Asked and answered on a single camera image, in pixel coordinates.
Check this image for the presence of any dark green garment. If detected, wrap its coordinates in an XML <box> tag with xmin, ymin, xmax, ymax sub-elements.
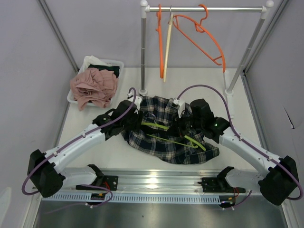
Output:
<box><xmin>88</xmin><ymin>64</ymin><xmax>120</xmax><ymax>78</ymax></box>

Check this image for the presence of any orange hanger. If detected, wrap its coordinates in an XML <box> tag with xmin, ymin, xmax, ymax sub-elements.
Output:
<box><xmin>155</xmin><ymin>4</ymin><xmax>164</xmax><ymax>79</ymax></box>
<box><xmin>173</xmin><ymin>4</ymin><xmax>226</xmax><ymax>73</ymax></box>

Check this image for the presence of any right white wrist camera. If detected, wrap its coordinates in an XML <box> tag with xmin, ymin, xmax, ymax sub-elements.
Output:
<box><xmin>173</xmin><ymin>98</ymin><xmax>188</xmax><ymax>118</ymax></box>

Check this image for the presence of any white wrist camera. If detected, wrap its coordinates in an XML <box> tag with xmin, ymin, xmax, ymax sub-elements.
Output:
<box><xmin>173</xmin><ymin>98</ymin><xmax>188</xmax><ymax>118</ymax></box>
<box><xmin>127</xmin><ymin>91</ymin><xmax>143</xmax><ymax>111</ymax></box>

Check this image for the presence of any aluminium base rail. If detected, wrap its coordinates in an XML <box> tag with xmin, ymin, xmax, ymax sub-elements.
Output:
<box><xmin>28</xmin><ymin>165</ymin><xmax>238</xmax><ymax>198</ymax></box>

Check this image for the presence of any white cloth in basket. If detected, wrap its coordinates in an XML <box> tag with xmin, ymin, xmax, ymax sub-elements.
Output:
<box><xmin>83</xmin><ymin>56</ymin><xmax>107</xmax><ymax>70</ymax></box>

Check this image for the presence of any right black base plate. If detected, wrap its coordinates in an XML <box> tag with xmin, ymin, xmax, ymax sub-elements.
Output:
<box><xmin>198</xmin><ymin>177</ymin><xmax>246</xmax><ymax>193</ymax></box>

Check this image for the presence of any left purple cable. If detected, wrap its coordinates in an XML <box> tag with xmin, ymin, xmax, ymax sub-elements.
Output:
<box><xmin>21</xmin><ymin>87</ymin><xmax>137</xmax><ymax>214</ymax></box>

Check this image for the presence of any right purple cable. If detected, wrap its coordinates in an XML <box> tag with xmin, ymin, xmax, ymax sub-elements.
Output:
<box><xmin>177</xmin><ymin>85</ymin><xmax>302</xmax><ymax>211</ymax></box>

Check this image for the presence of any purple cable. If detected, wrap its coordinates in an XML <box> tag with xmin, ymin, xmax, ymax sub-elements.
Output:
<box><xmin>21</xmin><ymin>87</ymin><xmax>137</xmax><ymax>214</ymax></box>
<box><xmin>177</xmin><ymin>85</ymin><xmax>302</xmax><ymax>211</ymax></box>

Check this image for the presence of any green hanger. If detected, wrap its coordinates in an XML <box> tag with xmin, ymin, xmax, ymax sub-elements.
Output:
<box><xmin>141</xmin><ymin>120</ymin><xmax>206</xmax><ymax>151</ymax></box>

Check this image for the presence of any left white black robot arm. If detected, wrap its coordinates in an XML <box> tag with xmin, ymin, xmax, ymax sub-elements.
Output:
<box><xmin>28</xmin><ymin>96</ymin><xmax>143</xmax><ymax>198</ymax></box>

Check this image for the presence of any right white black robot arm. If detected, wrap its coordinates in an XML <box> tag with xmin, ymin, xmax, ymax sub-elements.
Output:
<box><xmin>172</xmin><ymin>98</ymin><xmax>300</xmax><ymax>206</ymax></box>

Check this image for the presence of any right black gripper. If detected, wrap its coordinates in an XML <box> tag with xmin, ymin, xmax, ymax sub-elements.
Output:
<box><xmin>166</xmin><ymin>110</ymin><xmax>204</xmax><ymax>138</ymax></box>

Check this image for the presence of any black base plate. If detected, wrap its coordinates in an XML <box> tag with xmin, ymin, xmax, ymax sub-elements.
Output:
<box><xmin>198</xmin><ymin>177</ymin><xmax>246</xmax><ymax>193</ymax></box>
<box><xmin>76</xmin><ymin>175</ymin><xmax>119</xmax><ymax>191</ymax></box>

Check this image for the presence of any silver clothes rack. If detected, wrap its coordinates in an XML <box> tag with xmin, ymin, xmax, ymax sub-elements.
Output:
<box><xmin>137</xmin><ymin>0</ymin><xmax>275</xmax><ymax>118</ymax></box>

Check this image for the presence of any pink garment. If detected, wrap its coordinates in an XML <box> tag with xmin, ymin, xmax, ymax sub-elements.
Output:
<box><xmin>70</xmin><ymin>68</ymin><xmax>119</xmax><ymax>111</ymax></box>

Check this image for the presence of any left orange hanger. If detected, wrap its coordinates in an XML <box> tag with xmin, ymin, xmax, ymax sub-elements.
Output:
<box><xmin>155</xmin><ymin>4</ymin><xmax>164</xmax><ymax>79</ymax></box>

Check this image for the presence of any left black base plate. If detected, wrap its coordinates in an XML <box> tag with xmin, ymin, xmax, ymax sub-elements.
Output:
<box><xmin>76</xmin><ymin>175</ymin><xmax>119</xmax><ymax>191</ymax></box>

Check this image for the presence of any cream hanger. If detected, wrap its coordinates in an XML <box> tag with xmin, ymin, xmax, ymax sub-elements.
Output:
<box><xmin>163</xmin><ymin>9</ymin><xmax>174</xmax><ymax>83</ymax></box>

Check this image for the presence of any white slotted cable duct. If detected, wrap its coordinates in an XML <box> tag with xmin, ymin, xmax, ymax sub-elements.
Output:
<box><xmin>43</xmin><ymin>192</ymin><xmax>221</xmax><ymax>205</ymax></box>

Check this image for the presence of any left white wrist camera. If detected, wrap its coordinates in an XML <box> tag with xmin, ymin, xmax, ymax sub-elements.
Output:
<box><xmin>127</xmin><ymin>91</ymin><xmax>143</xmax><ymax>111</ymax></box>

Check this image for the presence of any navy plaid skirt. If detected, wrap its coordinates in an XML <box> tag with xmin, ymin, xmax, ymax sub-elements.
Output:
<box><xmin>121</xmin><ymin>96</ymin><xmax>219</xmax><ymax>165</ymax></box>

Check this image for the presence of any right orange hanger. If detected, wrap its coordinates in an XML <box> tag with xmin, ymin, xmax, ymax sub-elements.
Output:
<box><xmin>173</xmin><ymin>4</ymin><xmax>226</xmax><ymax>73</ymax></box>

